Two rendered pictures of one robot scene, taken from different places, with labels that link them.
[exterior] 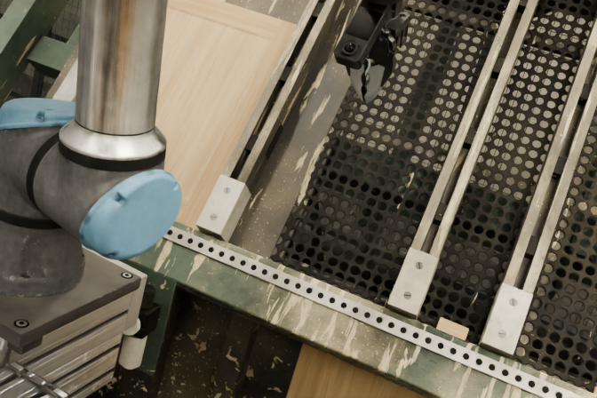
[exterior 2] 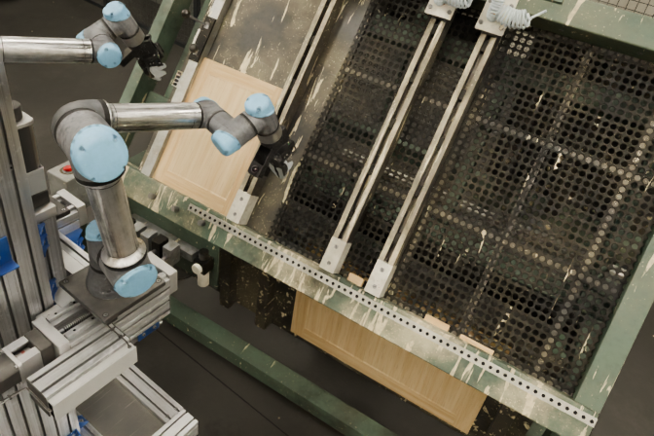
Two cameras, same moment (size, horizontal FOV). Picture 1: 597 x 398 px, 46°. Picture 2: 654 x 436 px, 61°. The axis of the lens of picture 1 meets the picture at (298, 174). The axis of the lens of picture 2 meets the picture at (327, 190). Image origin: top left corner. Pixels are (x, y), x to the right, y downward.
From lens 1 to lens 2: 0.98 m
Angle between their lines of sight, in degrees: 20
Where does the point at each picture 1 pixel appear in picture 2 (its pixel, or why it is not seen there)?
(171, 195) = (149, 273)
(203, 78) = not seen: hidden behind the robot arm
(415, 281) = (333, 255)
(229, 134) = (246, 161)
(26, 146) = (94, 248)
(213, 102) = not seen: hidden behind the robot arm
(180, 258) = (220, 235)
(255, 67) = not seen: hidden behind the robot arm
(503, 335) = (375, 287)
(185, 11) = (223, 79)
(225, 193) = (240, 200)
